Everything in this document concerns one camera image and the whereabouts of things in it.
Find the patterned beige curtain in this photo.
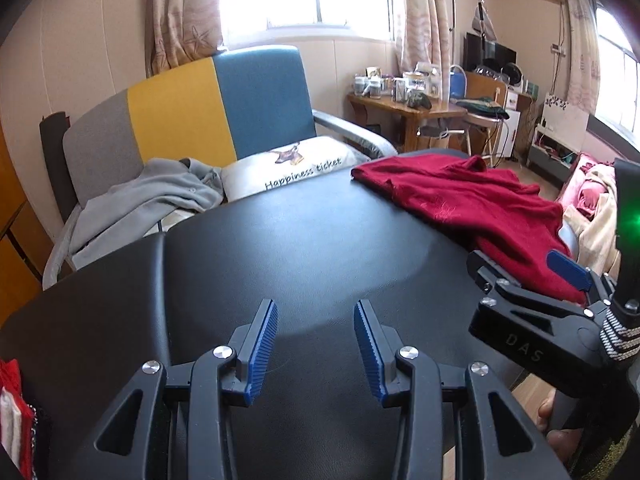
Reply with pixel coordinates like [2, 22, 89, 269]
[387, 0, 454, 77]
[145, 0, 224, 77]
[559, 0, 602, 117]

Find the stack of folded clothes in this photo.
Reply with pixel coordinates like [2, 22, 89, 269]
[0, 357, 38, 480]

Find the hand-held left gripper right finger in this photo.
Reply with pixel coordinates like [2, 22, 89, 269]
[353, 300, 571, 480]

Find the black monitor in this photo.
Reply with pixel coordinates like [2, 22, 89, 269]
[462, 31, 518, 74]

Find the cluster of jars and bottles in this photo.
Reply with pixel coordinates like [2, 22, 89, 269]
[352, 62, 444, 105]

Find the grey garment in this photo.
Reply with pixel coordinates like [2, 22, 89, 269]
[67, 157, 226, 268]

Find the wooden monitor desk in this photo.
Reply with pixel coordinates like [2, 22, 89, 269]
[462, 70, 534, 112]

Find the small side window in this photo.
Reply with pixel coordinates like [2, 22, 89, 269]
[594, 0, 640, 132]

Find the red sweater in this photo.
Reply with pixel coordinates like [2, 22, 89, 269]
[350, 154, 588, 306]

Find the orange wooden cabinet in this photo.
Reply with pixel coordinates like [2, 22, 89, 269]
[0, 124, 57, 332]

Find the beige blanket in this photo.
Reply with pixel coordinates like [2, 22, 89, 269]
[570, 162, 624, 274]

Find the dark purple patterned garment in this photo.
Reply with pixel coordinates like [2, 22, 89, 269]
[31, 404, 54, 480]

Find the metal stool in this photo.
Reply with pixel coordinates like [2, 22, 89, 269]
[416, 110, 508, 167]

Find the grey yellow blue sofa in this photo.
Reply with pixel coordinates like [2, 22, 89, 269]
[42, 44, 398, 291]

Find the white floral board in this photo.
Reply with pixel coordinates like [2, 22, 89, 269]
[541, 92, 592, 155]

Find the dark green cloth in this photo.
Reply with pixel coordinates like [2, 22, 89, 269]
[454, 96, 509, 121]

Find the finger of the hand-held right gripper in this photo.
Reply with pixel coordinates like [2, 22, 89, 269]
[547, 249, 617, 307]
[466, 249, 605, 394]

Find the white printed pillow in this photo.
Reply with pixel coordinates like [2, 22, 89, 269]
[220, 136, 368, 203]

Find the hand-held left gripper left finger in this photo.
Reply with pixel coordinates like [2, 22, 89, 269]
[75, 299, 279, 480]

